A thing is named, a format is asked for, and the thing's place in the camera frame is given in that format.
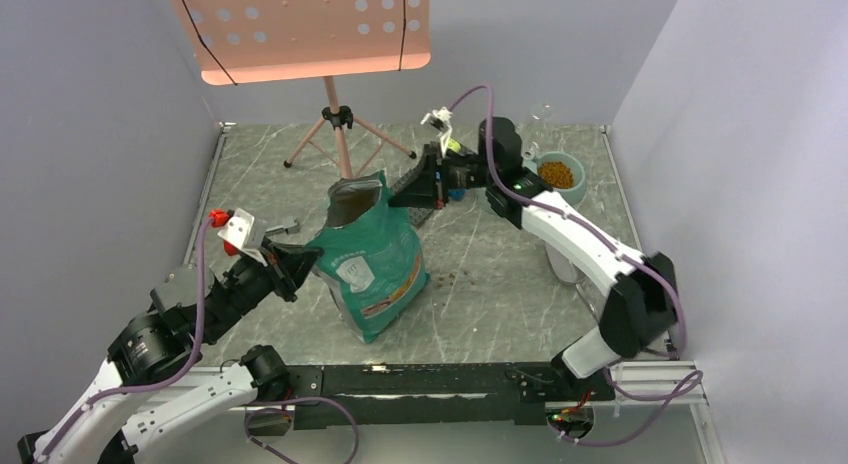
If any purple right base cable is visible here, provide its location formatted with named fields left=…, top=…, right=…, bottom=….
left=553, top=364, right=705, bottom=448

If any green pet food bag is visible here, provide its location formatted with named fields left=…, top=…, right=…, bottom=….
left=308, top=171, right=430, bottom=343

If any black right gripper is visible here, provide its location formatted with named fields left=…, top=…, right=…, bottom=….
left=391, top=141, right=499, bottom=210

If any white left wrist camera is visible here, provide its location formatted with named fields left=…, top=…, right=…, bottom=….
left=208, top=208, right=268, bottom=266

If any yellow toy brick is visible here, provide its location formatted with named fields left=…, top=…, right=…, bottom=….
left=443, top=139, right=462, bottom=154

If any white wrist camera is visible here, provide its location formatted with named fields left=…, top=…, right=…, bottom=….
left=420, top=106, right=455, bottom=156
left=208, top=208, right=268, bottom=266

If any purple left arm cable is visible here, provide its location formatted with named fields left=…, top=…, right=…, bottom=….
left=36, top=215, right=217, bottom=464

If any brown kibble in bowl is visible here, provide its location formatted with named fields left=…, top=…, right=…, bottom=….
left=537, top=161, right=576, bottom=189

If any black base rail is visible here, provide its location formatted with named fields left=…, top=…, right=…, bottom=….
left=250, top=361, right=615, bottom=430

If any dark blue toy brick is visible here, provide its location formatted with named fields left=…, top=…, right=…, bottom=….
left=448, top=189, right=466, bottom=202

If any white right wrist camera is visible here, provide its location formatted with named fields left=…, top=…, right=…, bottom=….
left=420, top=106, right=455, bottom=156

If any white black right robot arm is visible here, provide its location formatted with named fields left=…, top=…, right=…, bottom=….
left=389, top=110, right=682, bottom=400

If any spilled kibble on table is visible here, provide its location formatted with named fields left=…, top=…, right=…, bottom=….
left=432, top=270, right=483, bottom=292

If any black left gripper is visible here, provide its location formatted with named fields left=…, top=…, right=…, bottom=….
left=202, top=233, right=324, bottom=341

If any dark grey brick baseplate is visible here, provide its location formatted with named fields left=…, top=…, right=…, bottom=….
left=389, top=142, right=472, bottom=228

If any pink music stand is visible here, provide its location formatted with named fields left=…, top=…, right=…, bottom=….
left=169, top=0, right=431, bottom=178

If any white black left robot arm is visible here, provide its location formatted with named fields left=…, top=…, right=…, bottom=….
left=18, top=239, right=324, bottom=463

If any red grey brick hammer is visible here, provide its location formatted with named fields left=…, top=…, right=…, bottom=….
left=217, top=213, right=300, bottom=261

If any metal food scoop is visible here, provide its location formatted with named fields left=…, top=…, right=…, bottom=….
left=544, top=243, right=597, bottom=318

